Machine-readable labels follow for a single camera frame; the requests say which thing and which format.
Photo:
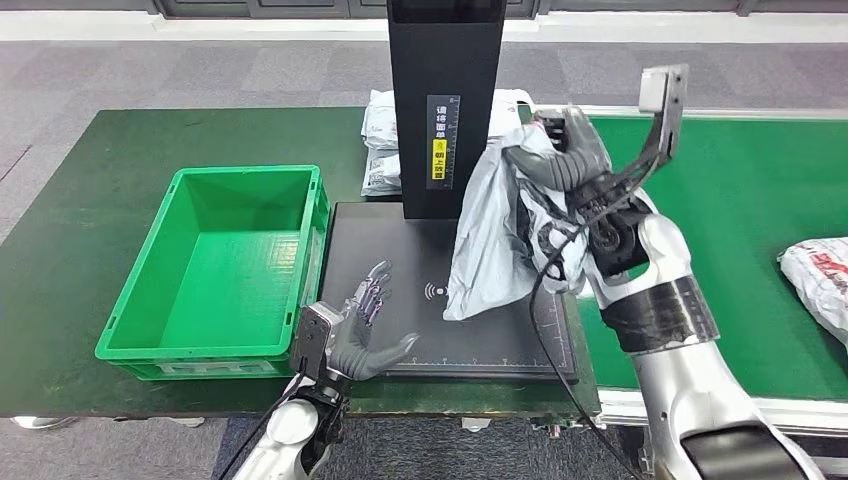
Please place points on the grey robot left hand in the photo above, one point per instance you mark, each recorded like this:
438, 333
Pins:
354, 351

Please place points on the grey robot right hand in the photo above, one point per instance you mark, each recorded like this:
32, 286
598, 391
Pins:
583, 156

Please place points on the grey parcel black print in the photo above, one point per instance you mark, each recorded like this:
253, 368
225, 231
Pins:
490, 252

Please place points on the large grey parcel red print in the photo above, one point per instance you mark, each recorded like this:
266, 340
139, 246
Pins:
821, 278

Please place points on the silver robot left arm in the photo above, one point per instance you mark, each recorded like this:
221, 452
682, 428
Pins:
288, 430

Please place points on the green conveyor belt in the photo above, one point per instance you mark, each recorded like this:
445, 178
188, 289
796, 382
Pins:
742, 199

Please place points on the flat grey stacked parcel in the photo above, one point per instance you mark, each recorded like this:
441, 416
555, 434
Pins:
383, 173
381, 122

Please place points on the green plastic crate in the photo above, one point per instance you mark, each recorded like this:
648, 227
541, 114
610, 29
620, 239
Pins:
218, 291

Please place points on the black scanner column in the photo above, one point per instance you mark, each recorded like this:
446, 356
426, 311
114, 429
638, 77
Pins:
444, 66

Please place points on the dark cabinet doors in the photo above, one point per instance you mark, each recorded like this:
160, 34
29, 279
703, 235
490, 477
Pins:
298, 8

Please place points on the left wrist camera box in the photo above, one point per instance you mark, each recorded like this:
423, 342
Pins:
314, 338

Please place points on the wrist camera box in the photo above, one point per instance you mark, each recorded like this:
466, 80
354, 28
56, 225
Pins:
662, 93
314, 338

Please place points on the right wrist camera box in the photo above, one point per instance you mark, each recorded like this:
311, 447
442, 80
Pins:
662, 93

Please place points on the black scanner base plate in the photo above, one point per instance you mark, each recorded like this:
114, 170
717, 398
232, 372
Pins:
397, 245

